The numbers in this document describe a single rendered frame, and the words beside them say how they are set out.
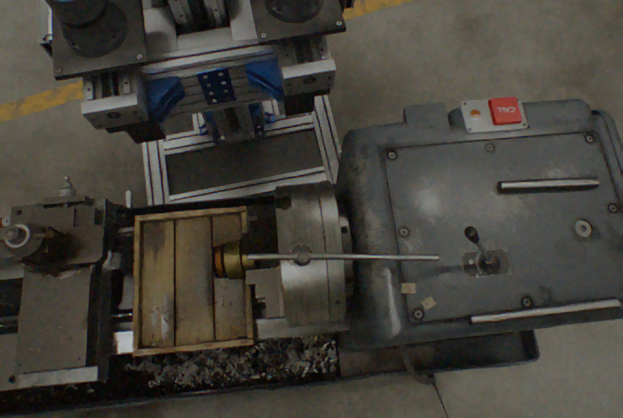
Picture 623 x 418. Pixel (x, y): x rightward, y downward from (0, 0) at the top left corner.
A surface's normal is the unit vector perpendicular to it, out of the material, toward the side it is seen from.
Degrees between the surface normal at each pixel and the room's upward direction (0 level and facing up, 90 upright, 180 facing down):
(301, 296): 43
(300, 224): 9
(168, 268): 0
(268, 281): 2
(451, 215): 0
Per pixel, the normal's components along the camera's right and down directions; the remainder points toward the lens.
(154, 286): 0.02, -0.33
